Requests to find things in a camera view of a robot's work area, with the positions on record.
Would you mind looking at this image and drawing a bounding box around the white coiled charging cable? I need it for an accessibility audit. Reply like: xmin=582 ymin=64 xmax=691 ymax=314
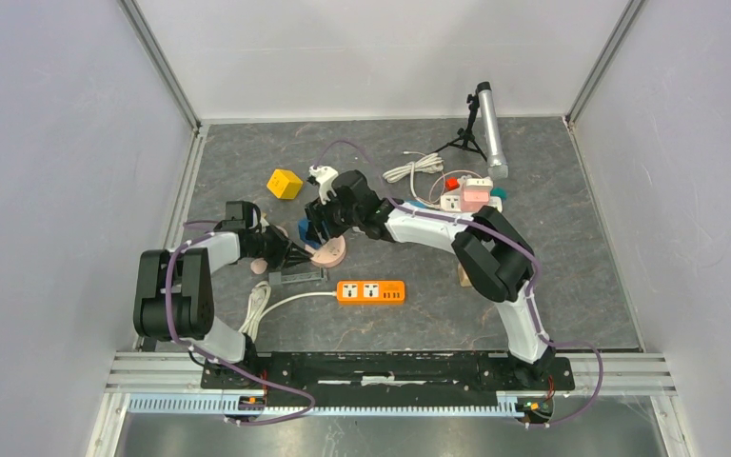
xmin=382 ymin=149 xmax=445 ymax=209

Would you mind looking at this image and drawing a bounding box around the yellow cube socket adapter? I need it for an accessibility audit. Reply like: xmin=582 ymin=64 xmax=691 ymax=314
xmin=267 ymin=169 xmax=304 ymax=200

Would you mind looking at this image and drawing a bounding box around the aluminium slotted rail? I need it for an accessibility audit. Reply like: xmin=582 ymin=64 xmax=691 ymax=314
xmin=128 ymin=393 xmax=524 ymax=419

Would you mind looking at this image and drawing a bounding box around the white orange-strip cable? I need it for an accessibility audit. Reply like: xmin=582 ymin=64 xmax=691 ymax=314
xmin=239 ymin=281 xmax=338 ymax=342

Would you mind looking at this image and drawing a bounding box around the blue cube socket adapter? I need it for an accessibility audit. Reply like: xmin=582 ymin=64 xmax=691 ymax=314
xmin=297 ymin=218 xmax=319 ymax=249

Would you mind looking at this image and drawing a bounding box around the pink white cube adapter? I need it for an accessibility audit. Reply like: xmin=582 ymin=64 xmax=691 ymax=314
xmin=460 ymin=178 xmax=494 ymax=212

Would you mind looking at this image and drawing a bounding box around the pink round power socket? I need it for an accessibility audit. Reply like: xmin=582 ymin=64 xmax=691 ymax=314
xmin=305 ymin=236 xmax=346 ymax=268

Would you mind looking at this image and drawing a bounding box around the small white power strip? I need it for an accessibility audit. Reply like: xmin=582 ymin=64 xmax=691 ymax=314
xmin=439 ymin=190 xmax=504 ymax=213

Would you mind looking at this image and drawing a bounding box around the silver cylindrical flashlight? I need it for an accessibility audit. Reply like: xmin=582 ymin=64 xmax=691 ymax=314
xmin=476 ymin=81 xmax=509 ymax=180

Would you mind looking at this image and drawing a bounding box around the orange power strip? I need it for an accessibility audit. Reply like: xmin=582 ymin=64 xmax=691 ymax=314
xmin=335 ymin=280 xmax=406 ymax=306

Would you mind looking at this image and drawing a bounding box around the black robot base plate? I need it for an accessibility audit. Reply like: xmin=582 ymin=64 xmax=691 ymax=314
xmin=201 ymin=350 xmax=576 ymax=409

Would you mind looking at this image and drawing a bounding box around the teal small plug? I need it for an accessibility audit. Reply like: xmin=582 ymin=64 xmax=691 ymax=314
xmin=490 ymin=188 xmax=507 ymax=200

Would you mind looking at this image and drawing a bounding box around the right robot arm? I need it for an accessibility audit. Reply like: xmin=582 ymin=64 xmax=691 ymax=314
xmin=305 ymin=166 xmax=555 ymax=388

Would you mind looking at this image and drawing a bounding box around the red small plug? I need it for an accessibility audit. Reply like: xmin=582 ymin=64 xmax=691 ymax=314
xmin=445 ymin=178 xmax=460 ymax=191

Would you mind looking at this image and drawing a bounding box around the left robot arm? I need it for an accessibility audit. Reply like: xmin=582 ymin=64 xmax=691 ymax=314
xmin=132 ymin=201 xmax=311 ymax=388

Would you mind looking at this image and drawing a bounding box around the grey plastic bracket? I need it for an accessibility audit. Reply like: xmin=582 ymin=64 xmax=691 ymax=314
xmin=267 ymin=268 xmax=328 ymax=287

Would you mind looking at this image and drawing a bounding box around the beige dragon cube adapter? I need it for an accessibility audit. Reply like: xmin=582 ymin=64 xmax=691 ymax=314
xmin=457 ymin=265 xmax=472 ymax=288

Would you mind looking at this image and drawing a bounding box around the pink coiled socket cable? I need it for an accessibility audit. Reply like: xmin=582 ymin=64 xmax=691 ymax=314
xmin=250 ymin=220 xmax=291 ymax=275

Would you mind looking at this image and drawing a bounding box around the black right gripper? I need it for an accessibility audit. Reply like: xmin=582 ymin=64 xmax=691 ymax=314
xmin=303 ymin=190 xmax=361 ymax=247

